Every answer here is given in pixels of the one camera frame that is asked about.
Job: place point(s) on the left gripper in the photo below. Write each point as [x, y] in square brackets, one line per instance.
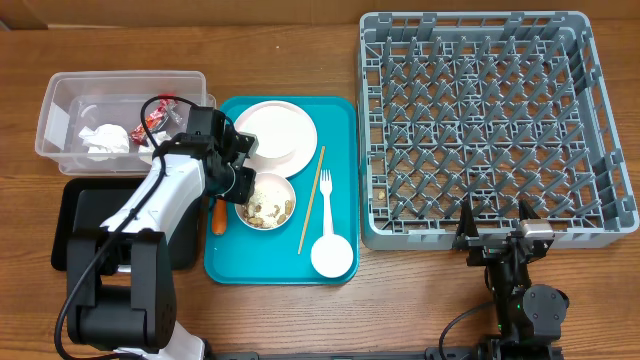
[246, 188]

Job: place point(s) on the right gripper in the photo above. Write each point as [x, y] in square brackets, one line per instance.
[489, 247]

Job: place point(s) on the white bowl with food scraps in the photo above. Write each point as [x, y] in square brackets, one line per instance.
[271, 205]

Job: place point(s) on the red snack wrapper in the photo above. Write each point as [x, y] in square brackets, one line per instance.
[156, 120]

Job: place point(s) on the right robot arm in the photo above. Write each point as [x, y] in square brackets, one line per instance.
[529, 316]

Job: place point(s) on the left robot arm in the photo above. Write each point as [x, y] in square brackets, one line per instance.
[121, 297]

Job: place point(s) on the orange carrot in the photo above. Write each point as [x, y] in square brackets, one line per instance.
[219, 217]

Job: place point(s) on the small white bowl on plate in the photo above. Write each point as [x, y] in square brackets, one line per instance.
[275, 127]

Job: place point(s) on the large white plate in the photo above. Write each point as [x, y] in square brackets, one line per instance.
[306, 140]

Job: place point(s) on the white plastic fork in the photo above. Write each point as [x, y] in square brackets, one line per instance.
[326, 187]

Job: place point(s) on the wooden chopstick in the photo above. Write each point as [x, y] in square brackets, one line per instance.
[311, 200]

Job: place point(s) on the grey dish rack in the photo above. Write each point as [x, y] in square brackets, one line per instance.
[487, 109]

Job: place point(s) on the teal plastic tray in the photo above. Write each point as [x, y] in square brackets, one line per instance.
[245, 256]

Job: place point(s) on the small white round cup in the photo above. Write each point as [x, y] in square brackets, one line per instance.
[332, 256]

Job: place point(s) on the black plastic tray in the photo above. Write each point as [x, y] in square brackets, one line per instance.
[87, 202]

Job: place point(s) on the clear plastic bin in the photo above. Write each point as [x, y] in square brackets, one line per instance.
[74, 100]

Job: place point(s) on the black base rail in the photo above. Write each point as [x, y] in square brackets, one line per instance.
[432, 353]

